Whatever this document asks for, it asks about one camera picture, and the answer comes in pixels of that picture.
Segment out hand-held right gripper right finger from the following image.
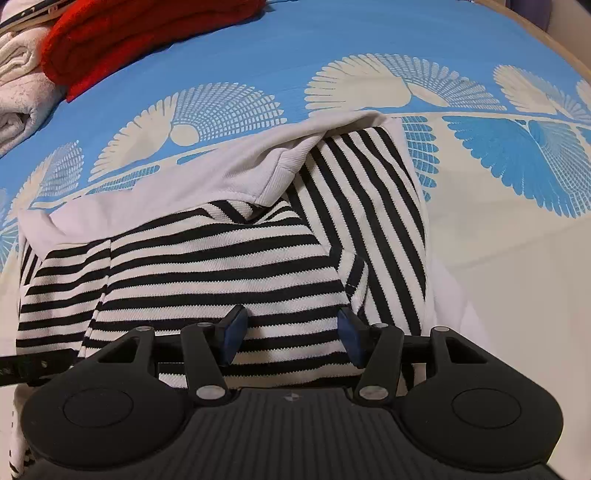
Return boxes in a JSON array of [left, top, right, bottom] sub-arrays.
[[337, 307, 514, 405]]

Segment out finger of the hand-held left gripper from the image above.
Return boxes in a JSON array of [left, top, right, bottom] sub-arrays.
[[0, 353, 79, 387]]

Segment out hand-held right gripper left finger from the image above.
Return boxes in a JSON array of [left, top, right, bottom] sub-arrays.
[[76, 305, 250, 405]]

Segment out striped hoodie with white vest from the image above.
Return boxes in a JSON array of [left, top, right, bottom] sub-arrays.
[[9, 110, 481, 467]]

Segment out white textured folded blanket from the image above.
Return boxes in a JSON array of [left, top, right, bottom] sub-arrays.
[[0, 76, 68, 158]]

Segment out blue patterned bed sheet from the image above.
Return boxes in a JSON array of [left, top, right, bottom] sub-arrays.
[[0, 0, 591, 480]]

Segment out cream folded blanket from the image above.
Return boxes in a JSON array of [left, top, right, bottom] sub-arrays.
[[0, 25, 54, 86]]

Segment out red folded blanket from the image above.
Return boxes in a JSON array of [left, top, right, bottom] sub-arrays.
[[41, 0, 266, 102]]

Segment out navy trimmed folded cloth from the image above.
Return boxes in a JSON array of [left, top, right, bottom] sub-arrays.
[[0, 0, 63, 34]]

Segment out purple box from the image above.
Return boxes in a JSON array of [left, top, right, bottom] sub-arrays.
[[505, 0, 551, 27]]

